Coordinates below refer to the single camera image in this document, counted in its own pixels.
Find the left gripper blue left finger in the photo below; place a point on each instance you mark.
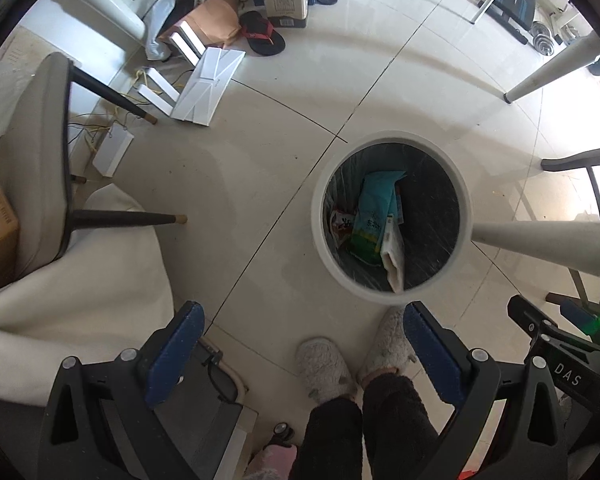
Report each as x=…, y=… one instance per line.
x=165, y=354

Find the grey chair with black legs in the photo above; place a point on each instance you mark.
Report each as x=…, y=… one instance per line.
x=35, y=167

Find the teal green snack bag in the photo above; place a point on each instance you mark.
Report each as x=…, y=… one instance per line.
x=376, y=203

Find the white blanket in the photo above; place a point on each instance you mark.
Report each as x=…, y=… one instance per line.
x=107, y=293

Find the grey fuzzy right slipper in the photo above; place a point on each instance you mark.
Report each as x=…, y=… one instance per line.
x=390, y=352

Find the white medicine box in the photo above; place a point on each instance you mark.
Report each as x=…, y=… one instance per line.
x=392, y=255

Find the red white snack wrapper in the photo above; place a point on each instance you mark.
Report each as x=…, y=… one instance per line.
x=341, y=226

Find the grey fuzzy slipper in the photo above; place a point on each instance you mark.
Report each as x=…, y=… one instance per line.
x=323, y=371
x=390, y=352

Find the grey fuzzy left slipper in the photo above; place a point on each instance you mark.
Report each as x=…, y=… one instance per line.
x=323, y=371

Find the white round trash bin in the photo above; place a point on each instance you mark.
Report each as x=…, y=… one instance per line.
x=434, y=214

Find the black red flip flop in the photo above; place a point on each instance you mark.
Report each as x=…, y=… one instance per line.
x=261, y=35

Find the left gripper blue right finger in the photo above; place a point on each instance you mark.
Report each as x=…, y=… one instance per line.
x=442, y=355

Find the brown paper bag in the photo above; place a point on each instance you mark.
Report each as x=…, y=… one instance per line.
x=215, y=22

